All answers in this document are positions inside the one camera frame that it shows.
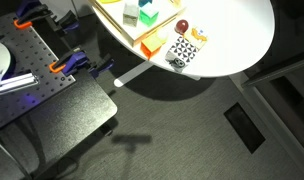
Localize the orange cube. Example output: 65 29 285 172
140 35 162 60

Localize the green cube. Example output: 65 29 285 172
139 4 159 26

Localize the grey cube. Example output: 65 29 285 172
123 4 139 27

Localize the wooden tray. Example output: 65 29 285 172
89 0 185 46

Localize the teal cube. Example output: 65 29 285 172
138 0 153 7

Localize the black white patterned block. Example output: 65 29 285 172
165 36 198 72

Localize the yellow ball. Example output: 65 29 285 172
157 29 168 43

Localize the dark red ball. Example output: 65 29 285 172
175 19 189 35

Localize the left blue orange clamp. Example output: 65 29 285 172
49 46 114 78

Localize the black floor hatch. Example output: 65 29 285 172
224 103 265 154

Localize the black perforated breadboard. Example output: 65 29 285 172
0 13 75 128

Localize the black cart platform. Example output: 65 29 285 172
0 70 117 180

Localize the aluminium extrusion bar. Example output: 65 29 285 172
0 73 39 95

